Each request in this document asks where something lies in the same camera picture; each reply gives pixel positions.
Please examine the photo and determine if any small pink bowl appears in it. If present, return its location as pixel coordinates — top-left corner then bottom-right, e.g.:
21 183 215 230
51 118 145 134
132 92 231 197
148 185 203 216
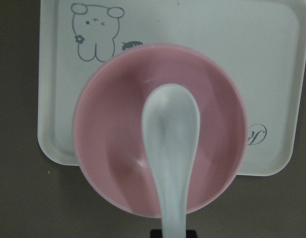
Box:
71 42 248 219

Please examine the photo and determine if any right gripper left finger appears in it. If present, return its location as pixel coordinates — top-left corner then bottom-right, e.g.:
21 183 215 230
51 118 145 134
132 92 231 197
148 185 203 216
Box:
150 229 163 238

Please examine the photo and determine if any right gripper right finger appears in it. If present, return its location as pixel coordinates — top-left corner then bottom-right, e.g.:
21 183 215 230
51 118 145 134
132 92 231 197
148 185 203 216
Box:
186 230 198 238

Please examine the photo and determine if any cream rabbit tray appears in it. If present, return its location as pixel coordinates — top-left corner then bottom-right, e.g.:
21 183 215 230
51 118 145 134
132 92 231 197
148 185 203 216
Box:
38 0 306 176

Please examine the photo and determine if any white ceramic spoon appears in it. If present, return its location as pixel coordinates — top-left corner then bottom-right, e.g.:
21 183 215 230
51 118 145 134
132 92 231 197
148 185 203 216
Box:
142 84 200 238

